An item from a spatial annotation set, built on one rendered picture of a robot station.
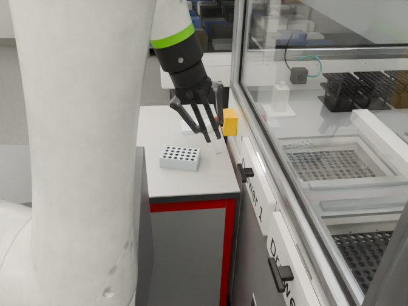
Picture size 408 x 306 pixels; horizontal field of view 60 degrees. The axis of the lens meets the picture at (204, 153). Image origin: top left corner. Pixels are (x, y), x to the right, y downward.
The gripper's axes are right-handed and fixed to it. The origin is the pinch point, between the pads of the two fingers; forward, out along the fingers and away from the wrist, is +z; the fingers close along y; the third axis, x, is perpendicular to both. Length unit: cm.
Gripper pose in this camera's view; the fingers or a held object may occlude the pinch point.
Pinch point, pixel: (214, 139)
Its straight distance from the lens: 85.1
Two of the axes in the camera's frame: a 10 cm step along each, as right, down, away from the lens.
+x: 1.1, 5.5, -8.2
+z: 3.3, 7.6, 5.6
